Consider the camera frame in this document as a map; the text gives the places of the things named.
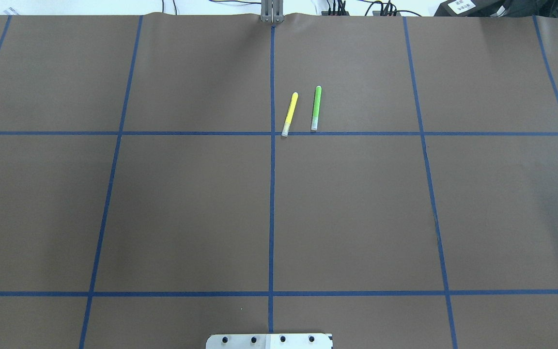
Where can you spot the yellow marker pen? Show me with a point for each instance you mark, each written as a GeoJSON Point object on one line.
{"type": "Point", "coordinates": [289, 115]}

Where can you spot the green marker pen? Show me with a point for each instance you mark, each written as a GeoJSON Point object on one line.
{"type": "Point", "coordinates": [316, 108]}

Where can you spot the brown paper table mat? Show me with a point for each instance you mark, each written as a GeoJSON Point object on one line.
{"type": "Point", "coordinates": [148, 200]}

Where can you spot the black white label box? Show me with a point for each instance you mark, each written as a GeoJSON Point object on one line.
{"type": "Point", "coordinates": [471, 8]}

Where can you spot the aluminium frame post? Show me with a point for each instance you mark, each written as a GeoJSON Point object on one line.
{"type": "Point", "coordinates": [272, 11]}

